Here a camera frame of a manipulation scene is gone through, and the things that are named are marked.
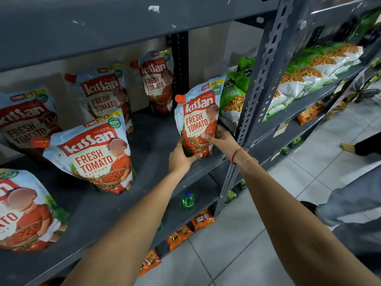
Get red white ketchup pouch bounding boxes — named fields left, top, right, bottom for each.
left=130, top=48, right=175, bottom=116
left=174, top=76, right=227, bottom=159
left=0, top=85, right=64, bottom=160
left=64, top=60, right=134, bottom=135
left=0, top=169, right=71, bottom=253
left=32, top=108, right=135, bottom=195

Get person's right hand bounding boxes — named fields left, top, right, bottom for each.
left=200, top=125, right=247, bottom=164

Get person's right forearm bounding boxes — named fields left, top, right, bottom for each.
left=238, top=156, right=381, bottom=286

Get thin pale bracelet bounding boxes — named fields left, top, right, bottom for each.
left=240, top=157, right=259, bottom=173

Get orange snack packet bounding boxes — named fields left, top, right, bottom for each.
left=138, top=249, right=162, bottom=277
left=297, top=102, right=324, bottom=126
left=190, top=209, right=216, bottom=232
left=167, top=224, right=194, bottom=251

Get person's left hand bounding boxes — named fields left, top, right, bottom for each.
left=168, top=139, right=204, bottom=176

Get grey metal shelving rack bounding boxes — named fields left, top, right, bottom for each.
left=0, top=0, right=298, bottom=286
left=208, top=0, right=381, bottom=219

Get red thread bracelet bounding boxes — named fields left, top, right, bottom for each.
left=231, top=148, right=247, bottom=165

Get green bottle with blue cap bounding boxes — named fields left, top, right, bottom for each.
left=182, top=191, right=195, bottom=211

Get person's left forearm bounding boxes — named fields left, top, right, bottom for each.
left=61, top=167, right=183, bottom=286

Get person's grey trousers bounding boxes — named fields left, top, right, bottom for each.
left=315, top=164, right=381, bottom=276

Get person's black shoe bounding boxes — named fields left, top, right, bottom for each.
left=300, top=201, right=318, bottom=217

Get row of green white snack packets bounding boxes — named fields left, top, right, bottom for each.
left=220, top=43, right=365, bottom=135

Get yellow shelf price label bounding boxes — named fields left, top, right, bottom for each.
left=273, top=122, right=290, bottom=138

